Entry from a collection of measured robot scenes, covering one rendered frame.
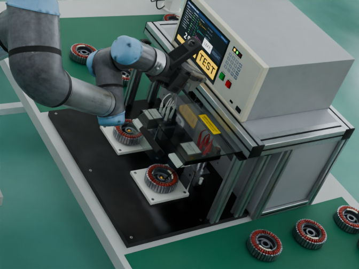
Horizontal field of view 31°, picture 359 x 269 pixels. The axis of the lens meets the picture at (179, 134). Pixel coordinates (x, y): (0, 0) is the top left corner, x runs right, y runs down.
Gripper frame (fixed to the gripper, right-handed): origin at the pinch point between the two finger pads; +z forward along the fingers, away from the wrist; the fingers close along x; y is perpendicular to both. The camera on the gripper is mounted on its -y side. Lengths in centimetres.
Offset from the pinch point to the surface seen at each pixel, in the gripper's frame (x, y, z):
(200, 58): -12.3, -0.6, 7.5
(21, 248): -41, 119, 25
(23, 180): -80, 113, 39
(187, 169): 1.8, 32.7, 22.1
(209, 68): -6.8, -0.9, 7.3
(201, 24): -17.4, -9.7, 3.3
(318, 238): 42, 21, 49
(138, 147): -13.9, 38.9, 12.6
